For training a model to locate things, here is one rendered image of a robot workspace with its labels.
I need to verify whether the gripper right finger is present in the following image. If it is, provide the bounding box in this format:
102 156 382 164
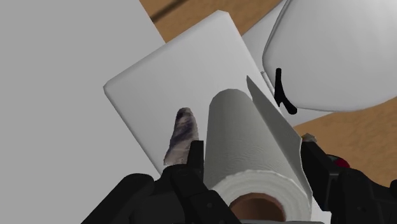
300 141 397 224

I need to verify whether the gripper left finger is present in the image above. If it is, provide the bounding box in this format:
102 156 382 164
81 140 241 224

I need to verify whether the small red round object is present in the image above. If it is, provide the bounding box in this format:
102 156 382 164
327 154 351 169

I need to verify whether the grey mottled cone-shaped object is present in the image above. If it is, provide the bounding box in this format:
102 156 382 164
163 107 200 166

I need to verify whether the white paper towel roll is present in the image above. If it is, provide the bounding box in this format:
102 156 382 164
203 75 314 223

